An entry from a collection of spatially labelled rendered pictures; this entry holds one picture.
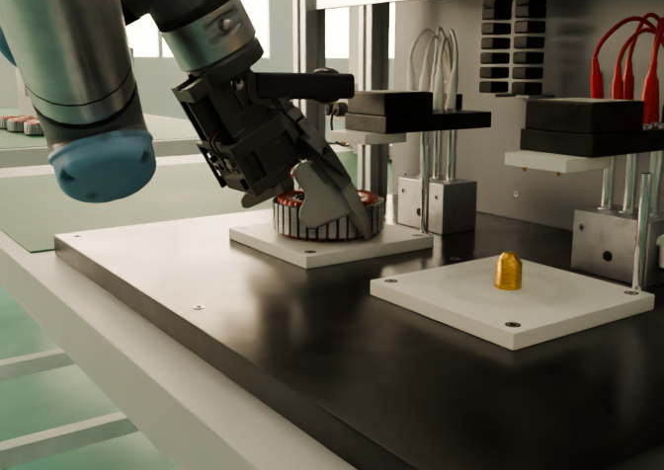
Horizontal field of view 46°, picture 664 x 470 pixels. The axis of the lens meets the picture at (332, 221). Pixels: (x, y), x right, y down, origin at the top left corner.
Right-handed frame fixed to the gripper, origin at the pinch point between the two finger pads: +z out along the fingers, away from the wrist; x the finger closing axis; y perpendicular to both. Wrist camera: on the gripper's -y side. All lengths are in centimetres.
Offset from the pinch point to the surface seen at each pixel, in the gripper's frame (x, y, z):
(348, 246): 6.4, 2.7, -0.4
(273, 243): 1.4, 7.2, -3.0
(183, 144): -133, -34, 26
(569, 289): 27.3, -1.9, 2.4
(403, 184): -2.8, -11.3, 3.7
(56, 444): -90, 36, 49
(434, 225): 2.4, -9.4, 7.0
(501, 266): 24.3, 0.8, -1.3
